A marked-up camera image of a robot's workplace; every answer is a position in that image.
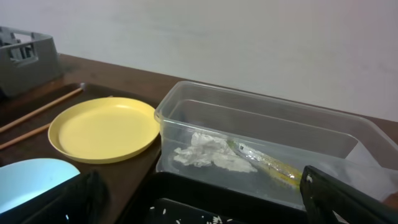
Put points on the dark brown serving tray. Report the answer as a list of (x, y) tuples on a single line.
[(121, 178)]

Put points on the black waste tray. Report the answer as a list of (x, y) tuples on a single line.
[(165, 189)]

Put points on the grey plastic dish rack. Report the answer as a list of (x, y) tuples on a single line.
[(28, 59)]

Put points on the rice food scraps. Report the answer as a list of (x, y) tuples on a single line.
[(175, 214)]

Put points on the green snack wrapper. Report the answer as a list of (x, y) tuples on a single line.
[(279, 171)]

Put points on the light blue bowl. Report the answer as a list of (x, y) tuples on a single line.
[(25, 180)]

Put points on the wooden chopstick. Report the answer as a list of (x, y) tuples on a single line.
[(39, 110), (25, 136)]

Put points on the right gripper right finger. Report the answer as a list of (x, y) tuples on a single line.
[(325, 197)]

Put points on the white tissue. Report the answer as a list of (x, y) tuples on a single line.
[(206, 150)]

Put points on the clear plastic container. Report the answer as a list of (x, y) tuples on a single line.
[(348, 147)]

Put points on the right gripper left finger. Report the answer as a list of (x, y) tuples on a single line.
[(82, 199)]

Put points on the yellow round plate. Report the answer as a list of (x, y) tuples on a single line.
[(104, 130)]

